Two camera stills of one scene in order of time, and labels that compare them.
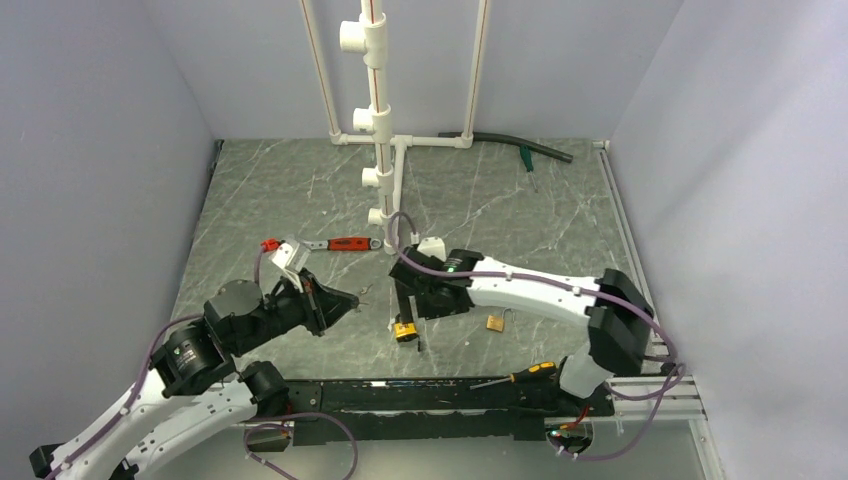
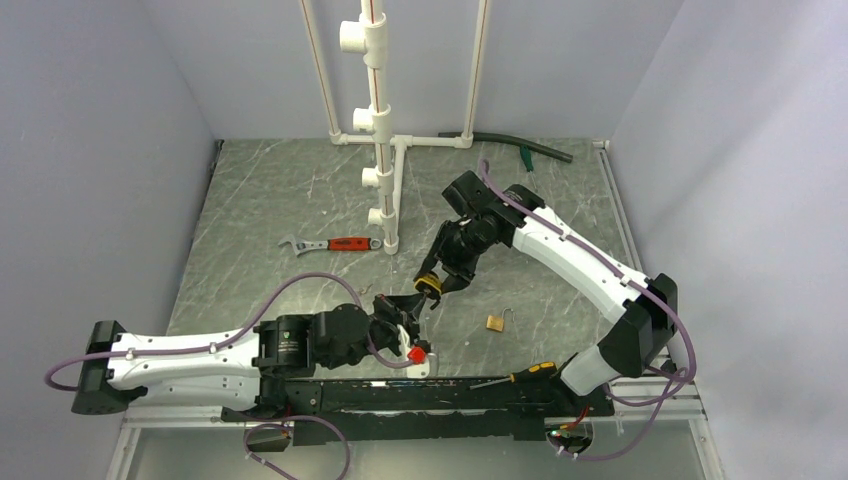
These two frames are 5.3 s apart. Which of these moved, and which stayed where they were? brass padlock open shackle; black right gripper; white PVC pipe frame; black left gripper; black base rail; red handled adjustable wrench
Moved: black left gripper; black right gripper
Stayed: red handled adjustable wrench; brass padlock open shackle; black base rail; white PVC pipe frame
